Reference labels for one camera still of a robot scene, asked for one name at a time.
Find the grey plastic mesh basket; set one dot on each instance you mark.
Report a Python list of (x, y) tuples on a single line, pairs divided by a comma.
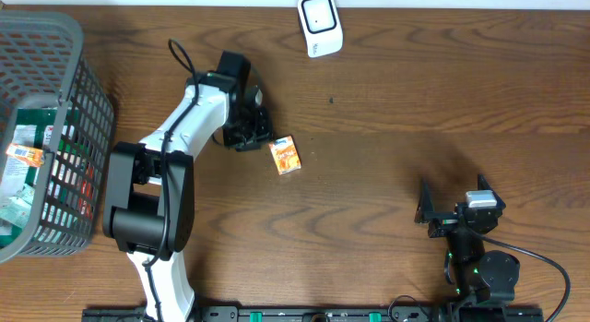
[(45, 80)]

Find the orange tissue pack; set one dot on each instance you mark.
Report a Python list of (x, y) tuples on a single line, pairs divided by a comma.
[(28, 155), (285, 155)]

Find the white green packet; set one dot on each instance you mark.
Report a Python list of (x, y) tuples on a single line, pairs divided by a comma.
[(35, 136)]

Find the white barcode scanner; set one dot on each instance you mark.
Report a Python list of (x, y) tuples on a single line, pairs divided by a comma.
[(321, 27)]

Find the light green tissue packet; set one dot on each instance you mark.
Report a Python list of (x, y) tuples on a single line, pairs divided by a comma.
[(16, 209)]

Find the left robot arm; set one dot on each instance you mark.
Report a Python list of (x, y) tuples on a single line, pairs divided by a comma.
[(150, 198)]

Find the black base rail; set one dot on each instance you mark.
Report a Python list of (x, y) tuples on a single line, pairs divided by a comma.
[(398, 313)]

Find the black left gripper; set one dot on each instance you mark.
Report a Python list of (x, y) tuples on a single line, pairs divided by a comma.
[(264, 133)]

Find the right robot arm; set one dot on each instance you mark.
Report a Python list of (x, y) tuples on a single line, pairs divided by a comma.
[(484, 280)]

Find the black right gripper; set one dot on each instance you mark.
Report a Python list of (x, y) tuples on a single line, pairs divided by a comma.
[(426, 206)]

